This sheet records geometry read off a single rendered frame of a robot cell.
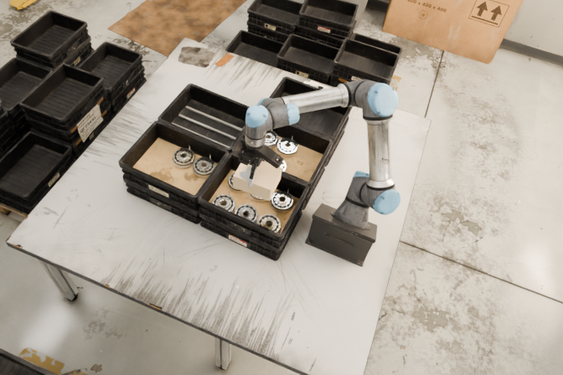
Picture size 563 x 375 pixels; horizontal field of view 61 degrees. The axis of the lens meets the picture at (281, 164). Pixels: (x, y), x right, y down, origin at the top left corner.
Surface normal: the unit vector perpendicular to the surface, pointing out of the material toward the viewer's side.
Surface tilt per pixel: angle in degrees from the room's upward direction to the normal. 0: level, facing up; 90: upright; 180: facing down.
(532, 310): 0
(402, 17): 73
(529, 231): 0
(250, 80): 0
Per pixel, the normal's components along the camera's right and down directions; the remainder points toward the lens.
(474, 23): -0.34, 0.54
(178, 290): 0.10, -0.62
